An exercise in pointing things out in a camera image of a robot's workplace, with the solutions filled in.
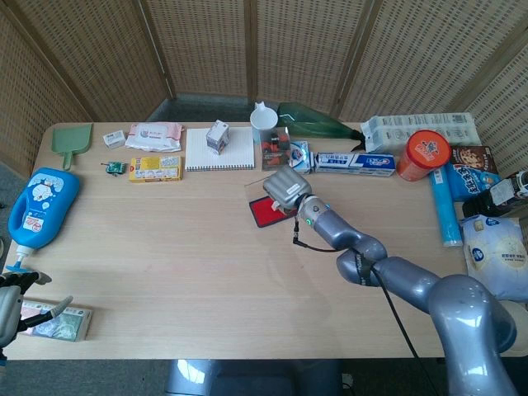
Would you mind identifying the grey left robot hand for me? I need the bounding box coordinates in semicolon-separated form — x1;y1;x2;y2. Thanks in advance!
0;270;74;351

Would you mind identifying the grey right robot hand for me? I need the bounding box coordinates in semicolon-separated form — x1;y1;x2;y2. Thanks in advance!
262;165;314;215

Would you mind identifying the red ink pad clear lid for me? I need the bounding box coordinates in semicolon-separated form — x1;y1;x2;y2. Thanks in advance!
244;177;298;228

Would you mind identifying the blue white soap box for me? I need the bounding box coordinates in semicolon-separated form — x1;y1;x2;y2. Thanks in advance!
287;139;317;176

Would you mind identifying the clear snack box dark label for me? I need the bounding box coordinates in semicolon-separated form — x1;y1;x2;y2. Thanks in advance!
260;127;292;172

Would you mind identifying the pastel sticky notes pack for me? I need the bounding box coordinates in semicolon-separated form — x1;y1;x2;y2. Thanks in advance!
18;299;94;342

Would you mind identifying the green plastic bottle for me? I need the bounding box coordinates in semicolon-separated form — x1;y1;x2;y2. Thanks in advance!
276;102;366;152

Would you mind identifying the white blue measuring cup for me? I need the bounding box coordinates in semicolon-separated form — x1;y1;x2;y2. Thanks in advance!
249;101;279;144

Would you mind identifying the blue white toothpaste box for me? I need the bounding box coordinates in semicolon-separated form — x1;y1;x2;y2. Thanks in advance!
314;152;397;178

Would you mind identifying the small purple white carton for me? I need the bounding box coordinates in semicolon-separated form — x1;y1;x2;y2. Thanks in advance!
205;120;230;155

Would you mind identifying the white spiral notebook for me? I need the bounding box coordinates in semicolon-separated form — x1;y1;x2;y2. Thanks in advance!
184;126;256;172

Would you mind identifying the blue detergent bottle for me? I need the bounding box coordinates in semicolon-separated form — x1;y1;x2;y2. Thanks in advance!
6;167;81;273

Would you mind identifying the yellow flat box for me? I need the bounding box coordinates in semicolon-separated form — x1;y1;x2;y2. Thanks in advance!
128;156;184;184

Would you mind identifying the orange cylindrical canister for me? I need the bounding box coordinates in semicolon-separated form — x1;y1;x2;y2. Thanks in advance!
396;130;451;182

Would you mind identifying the pink white wet wipes pack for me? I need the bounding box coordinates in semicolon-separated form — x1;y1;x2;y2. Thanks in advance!
125;122;186;153

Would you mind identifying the white printed long package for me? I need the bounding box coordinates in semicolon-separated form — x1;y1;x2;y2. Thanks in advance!
361;111;482;153

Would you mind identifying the woven wooden folding screen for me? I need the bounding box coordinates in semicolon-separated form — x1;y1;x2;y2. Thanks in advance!
0;0;528;178

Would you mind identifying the blue cylindrical tube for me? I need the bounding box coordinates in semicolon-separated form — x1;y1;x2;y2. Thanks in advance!
428;167;463;248

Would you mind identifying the small white box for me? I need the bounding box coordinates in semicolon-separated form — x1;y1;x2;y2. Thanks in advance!
102;130;126;149

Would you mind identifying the green plastic dustpan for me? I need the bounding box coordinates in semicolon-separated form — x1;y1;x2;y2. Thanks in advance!
52;123;94;171

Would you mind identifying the blue snack bag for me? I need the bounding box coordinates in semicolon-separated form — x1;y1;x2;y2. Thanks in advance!
445;163;502;203

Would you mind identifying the brown cookie box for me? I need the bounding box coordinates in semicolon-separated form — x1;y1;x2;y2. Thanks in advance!
447;145;499;177

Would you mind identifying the dark sauce bottle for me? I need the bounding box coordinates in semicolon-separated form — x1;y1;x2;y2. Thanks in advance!
461;172;528;219

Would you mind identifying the blue white tissue pack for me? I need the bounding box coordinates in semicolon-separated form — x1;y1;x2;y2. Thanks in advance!
460;214;528;304

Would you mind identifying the beige bowl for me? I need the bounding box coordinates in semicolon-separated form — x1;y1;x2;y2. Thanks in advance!
497;299;528;356

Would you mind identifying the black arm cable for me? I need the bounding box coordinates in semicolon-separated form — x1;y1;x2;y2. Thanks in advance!
291;218;434;396

